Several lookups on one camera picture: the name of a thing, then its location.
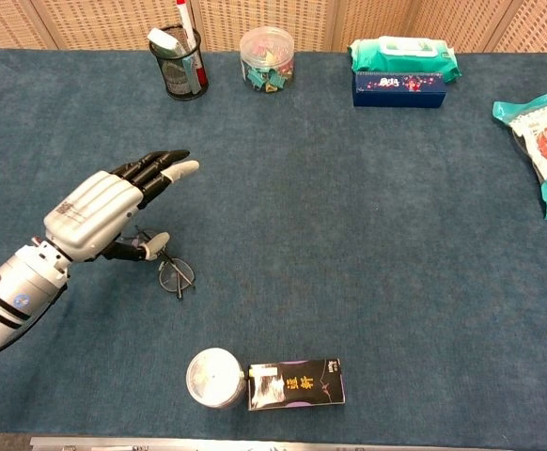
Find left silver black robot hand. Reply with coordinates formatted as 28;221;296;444
42;148;201;263

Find thin-framed eyeglasses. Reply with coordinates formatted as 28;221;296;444
122;225;196;301

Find black mesh pen holder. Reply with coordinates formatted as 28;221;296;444
148;25;210;101

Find teal pen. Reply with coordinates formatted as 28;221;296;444
182;51;203;95

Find white eraser block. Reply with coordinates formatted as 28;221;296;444
147;26;183;58

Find wicker folding screen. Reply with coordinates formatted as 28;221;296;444
0;0;547;54

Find round silver lidded tin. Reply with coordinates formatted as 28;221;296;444
185;347;248;410

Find red white marker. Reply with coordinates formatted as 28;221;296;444
175;0;209;88

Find clear jar of binder clips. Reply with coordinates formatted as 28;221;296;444
239;26;296;93

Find black box gold characters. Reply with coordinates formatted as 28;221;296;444
246;358;348;412

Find dark blue printed box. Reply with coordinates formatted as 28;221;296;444
352;70;448;109

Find green wet wipes pack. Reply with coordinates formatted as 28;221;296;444
347;35;463;85

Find silver metal rail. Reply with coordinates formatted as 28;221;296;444
28;435;514;451

